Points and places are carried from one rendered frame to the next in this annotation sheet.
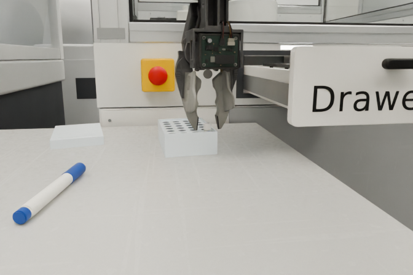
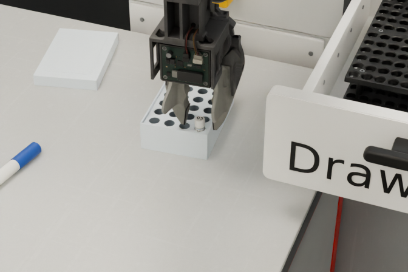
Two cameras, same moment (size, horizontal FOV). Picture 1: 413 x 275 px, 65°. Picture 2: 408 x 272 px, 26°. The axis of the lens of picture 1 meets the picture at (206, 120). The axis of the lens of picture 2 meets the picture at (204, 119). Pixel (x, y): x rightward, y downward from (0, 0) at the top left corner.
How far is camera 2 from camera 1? 0.69 m
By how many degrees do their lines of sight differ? 36
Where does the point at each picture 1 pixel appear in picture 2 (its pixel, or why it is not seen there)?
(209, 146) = (196, 149)
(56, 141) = (40, 77)
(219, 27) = (183, 40)
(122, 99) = not seen: outside the picture
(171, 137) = (148, 129)
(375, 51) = (381, 123)
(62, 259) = not seen: outside the picture
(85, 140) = (73, 82)
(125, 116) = not seen: hidden behind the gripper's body
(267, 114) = not seen: hidden behind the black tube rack
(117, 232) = (17, 254)
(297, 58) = (269, 105)
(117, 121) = (153, 22)
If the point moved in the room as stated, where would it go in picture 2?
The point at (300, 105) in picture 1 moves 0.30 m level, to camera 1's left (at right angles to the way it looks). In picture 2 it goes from (274, 157) to (43, 79)
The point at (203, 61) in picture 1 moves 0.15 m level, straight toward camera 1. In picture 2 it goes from (164, 73) to (82, 149)
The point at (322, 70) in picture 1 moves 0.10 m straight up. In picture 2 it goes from (303, 127) to (311, 40)
